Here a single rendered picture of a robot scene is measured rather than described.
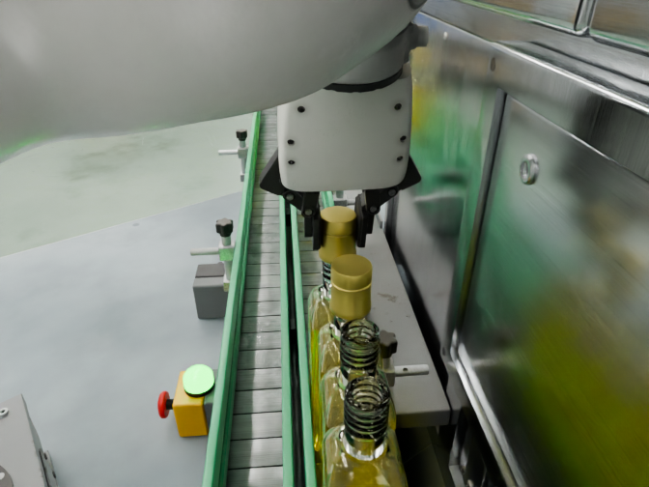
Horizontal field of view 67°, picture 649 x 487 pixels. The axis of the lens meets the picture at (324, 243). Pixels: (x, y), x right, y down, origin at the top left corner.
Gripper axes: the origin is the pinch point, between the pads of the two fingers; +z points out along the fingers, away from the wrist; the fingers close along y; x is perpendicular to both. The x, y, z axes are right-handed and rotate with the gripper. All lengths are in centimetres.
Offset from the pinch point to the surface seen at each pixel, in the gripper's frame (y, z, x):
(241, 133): 13, 35, -69
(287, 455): 5.7, 17.5, 13.7
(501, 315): -12.8, 2.5, 9.5
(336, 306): 0.9, 2.3, 7.7
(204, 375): 17.4, 34.1, -5.0
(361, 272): -1.1, -1.1, 6.9
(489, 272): -12.8, 1.7, 5.5
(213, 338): 19, 49, -21
